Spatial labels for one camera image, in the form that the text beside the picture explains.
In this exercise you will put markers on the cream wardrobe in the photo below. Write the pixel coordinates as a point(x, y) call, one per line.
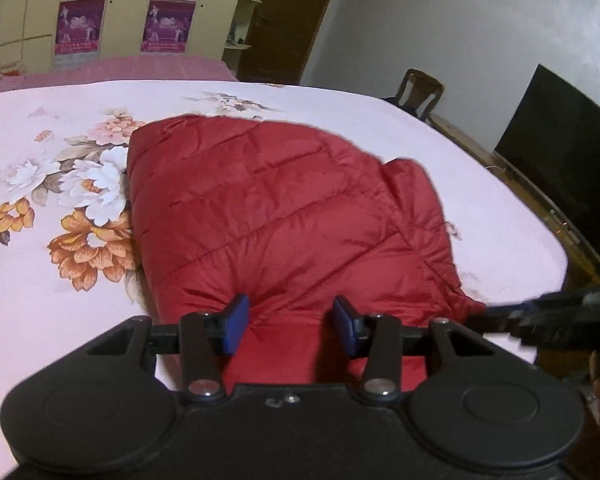
point(28, 30)

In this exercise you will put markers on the brown wooden door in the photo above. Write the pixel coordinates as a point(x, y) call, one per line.
point(280, 39)

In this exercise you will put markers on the lower left purple poster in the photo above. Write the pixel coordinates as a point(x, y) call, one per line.
point(78, 28)

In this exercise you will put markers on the white floral bed quilt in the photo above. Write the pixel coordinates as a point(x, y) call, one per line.
point(63, 147)

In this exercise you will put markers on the pink striped bed sheet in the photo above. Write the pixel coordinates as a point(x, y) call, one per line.
point(140, 67)

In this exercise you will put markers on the lower right purple poster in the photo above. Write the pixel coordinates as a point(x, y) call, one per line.
point(167, 26)

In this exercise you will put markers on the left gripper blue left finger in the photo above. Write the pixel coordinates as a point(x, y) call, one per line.
point(234, 320)

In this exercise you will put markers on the wooden chair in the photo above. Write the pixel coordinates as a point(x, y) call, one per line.
point(418, 94)

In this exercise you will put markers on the red puffer jacket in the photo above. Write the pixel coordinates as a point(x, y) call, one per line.
point(292, 217)

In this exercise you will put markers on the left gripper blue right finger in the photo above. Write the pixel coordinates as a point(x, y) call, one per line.
point(350, 326)

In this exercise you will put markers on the cream corner shelf unit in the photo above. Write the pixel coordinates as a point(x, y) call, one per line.
point(236, 43)

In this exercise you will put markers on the black flat television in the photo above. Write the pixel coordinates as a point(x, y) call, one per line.
point(553, 141)

